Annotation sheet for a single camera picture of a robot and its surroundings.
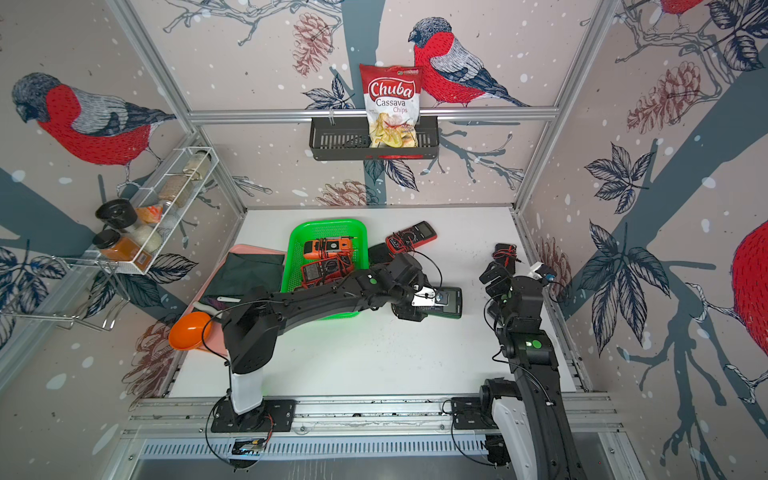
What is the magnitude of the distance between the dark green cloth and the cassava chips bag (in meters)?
0.56

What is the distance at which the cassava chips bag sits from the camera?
831 mm

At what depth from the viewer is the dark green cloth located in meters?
0.99
